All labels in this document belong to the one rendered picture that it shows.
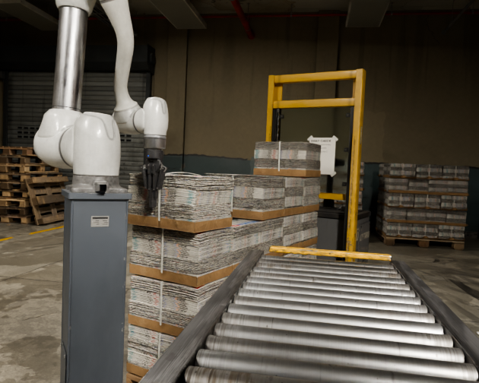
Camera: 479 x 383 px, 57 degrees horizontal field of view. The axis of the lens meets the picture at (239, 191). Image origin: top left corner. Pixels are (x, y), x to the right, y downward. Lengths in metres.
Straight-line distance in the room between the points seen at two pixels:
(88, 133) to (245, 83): 7.67
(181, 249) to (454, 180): 6.00
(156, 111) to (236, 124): 7.24
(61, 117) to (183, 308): 0.91
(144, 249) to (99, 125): 0.69
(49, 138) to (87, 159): 0.22
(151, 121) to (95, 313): 0.75
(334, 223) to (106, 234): 2.27
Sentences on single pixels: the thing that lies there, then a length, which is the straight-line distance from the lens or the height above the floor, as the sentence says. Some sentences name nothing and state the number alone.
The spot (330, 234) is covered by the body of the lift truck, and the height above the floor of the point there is 0.62.
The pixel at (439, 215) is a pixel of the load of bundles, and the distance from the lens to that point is 7.41.
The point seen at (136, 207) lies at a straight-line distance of 1.97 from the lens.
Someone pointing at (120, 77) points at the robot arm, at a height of 1.44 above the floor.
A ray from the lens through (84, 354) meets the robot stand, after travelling 1.66.
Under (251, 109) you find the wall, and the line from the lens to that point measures 9.00.
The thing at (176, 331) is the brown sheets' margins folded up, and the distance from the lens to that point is 1.99.
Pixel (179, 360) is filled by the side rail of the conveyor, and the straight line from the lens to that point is 0.74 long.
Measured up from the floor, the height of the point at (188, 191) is 1.00.
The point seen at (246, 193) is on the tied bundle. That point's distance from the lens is 2.35.
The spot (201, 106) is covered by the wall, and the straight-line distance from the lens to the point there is 9.22.
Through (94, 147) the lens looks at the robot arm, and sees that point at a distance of 1.55.
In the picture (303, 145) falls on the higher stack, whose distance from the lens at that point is 2.85.
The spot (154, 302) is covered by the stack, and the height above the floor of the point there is 0.50.
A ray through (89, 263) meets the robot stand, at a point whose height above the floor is 0.77.
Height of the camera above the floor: 1.10
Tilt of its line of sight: 3 degrees down
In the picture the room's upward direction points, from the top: 3 degrees clockwise
